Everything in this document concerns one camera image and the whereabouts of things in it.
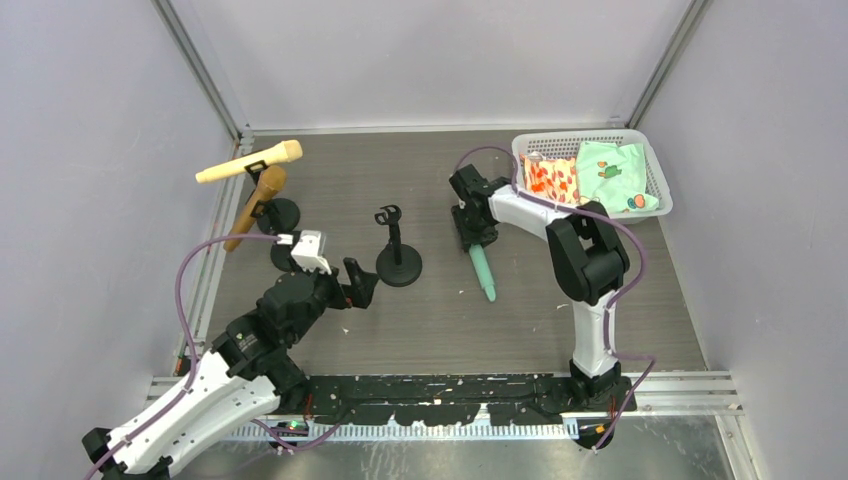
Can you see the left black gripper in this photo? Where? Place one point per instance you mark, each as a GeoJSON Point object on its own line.
{"type": "Point", "coordinates": [348, 288]}

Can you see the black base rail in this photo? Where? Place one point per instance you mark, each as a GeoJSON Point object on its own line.
{"type": "Point", "coordinates": [445, 400]}

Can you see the beige microphone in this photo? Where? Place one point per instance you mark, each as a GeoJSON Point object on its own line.
{"type": "Point", "coordinates": [283, 152]}

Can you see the green patterned cloth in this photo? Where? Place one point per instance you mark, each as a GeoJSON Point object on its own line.
{"type": "Point", "coordinates": [615, 176]}

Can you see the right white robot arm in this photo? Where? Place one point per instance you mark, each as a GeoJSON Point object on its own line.
{"type": "Point", "coordinates": [589, 264]}

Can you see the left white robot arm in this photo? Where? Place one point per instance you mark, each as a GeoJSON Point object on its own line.
{"type": "Point", "coordinates": [247, 373]}

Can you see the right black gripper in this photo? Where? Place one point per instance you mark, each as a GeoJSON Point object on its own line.
{"type": "Point", "coordinates": [476, 231]}

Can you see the mint green microphone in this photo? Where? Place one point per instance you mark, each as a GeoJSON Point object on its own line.
{"type": "Point", "coordinates": [483, 271]}

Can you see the orange patterned cloth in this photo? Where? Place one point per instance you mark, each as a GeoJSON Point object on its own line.
{"type": "Point", "coordinates": [550, 178]}

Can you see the black mic stand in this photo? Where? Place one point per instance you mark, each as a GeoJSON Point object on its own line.
{"type": "Point", "coordinates": [280, 257]}
{"type": "Point", "coordinates": [398, 264]}
{"type": "Point", "coordinates": [278, 216]}

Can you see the white plastic basket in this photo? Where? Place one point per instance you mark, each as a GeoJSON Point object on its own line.
{"type": "Point", "coordinates": [566, 144]}

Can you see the gold microphone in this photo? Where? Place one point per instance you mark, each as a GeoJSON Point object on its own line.
{"type": "Point", "coordinates": [269, 181]}

